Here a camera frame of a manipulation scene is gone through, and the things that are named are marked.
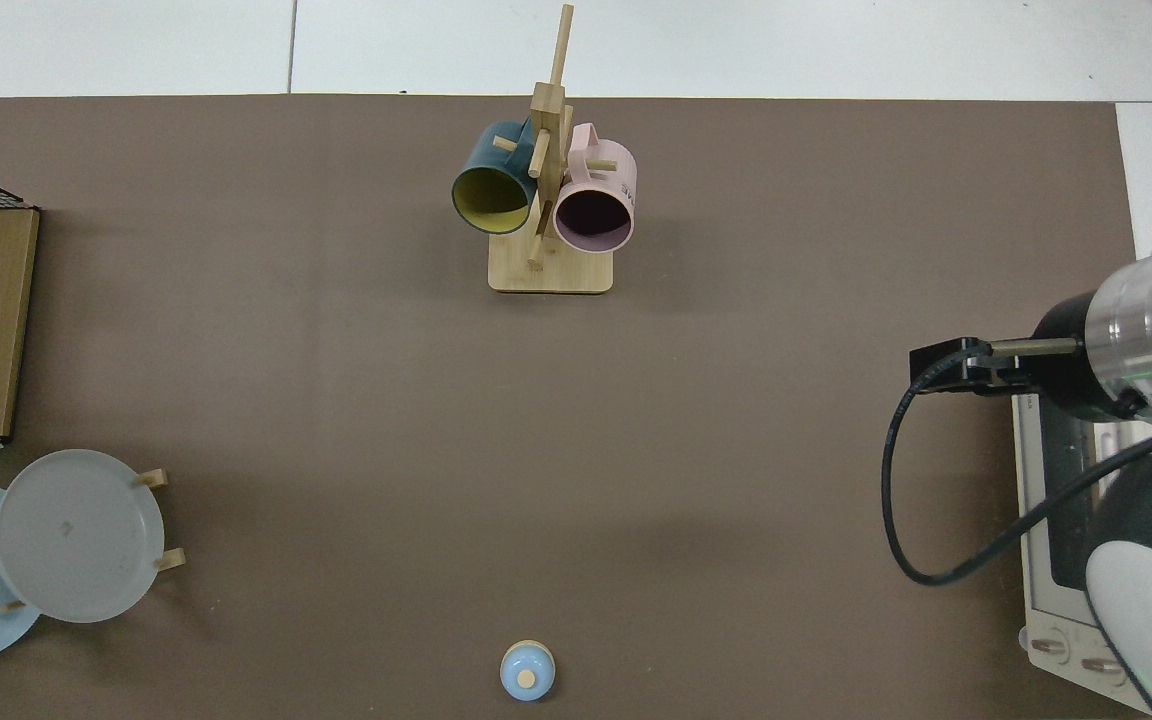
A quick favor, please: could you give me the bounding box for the pale toaster oven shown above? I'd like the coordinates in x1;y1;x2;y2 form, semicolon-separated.
1011;390;1152;717

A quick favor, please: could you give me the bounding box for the pink cup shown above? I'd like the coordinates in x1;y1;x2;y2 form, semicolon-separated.
553;123;638;254

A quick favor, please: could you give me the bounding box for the wooden cup stand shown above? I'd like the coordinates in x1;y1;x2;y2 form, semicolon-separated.
488;3;615;295

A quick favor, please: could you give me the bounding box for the dark teal cup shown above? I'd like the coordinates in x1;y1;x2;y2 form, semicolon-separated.
451;118;539;236

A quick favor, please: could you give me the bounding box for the small blue round thing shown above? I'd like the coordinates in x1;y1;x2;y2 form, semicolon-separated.
500;640;556;702

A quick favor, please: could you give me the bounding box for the brown table cloth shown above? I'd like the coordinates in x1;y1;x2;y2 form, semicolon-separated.
0;95;1137;720

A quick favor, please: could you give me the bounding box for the wooden plate rack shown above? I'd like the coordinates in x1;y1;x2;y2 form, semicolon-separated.
0;468;187;613

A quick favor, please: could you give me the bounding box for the grey plate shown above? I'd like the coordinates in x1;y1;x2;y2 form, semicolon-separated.
0;449;166;624

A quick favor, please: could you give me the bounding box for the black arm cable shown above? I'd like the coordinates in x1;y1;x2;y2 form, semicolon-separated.
881;345;1152;587

